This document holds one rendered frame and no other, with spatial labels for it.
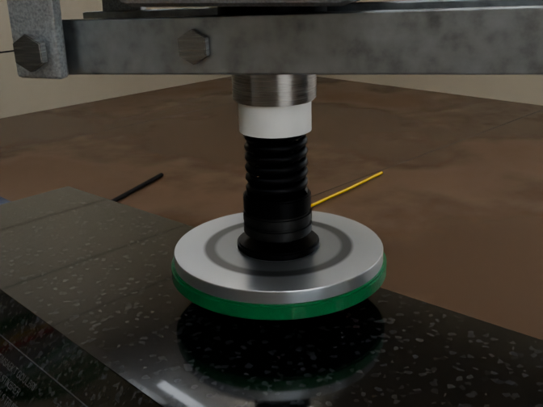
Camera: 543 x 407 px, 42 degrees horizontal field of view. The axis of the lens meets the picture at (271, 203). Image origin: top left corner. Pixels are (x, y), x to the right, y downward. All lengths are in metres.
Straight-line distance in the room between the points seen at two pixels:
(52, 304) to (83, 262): 0.10
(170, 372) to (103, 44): 0.30
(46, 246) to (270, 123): 0.39
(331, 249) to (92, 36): 0.31
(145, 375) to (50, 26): 0.32
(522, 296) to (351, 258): 1.93
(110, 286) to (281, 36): 0.35
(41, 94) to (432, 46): 5.48
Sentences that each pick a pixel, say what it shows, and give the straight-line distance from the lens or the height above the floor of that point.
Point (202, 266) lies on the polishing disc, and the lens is 0.68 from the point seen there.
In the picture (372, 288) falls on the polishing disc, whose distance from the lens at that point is 0.67.
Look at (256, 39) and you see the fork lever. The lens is 0.61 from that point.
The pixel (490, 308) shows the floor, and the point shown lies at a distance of 2.49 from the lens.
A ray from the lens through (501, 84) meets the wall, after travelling 5.88.
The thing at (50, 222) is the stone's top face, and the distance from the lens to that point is 1.00.
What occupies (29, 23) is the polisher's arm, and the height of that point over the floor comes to 1.09.
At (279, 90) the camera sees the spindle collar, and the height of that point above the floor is 1.03.
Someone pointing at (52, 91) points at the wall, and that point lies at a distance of 6.00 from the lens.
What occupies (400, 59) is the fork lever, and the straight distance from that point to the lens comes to 0.58.
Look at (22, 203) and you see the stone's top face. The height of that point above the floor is 0.80.
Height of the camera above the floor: 1.14
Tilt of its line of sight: 20 degrees down
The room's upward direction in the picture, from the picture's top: 2 degrees counter-clockwise
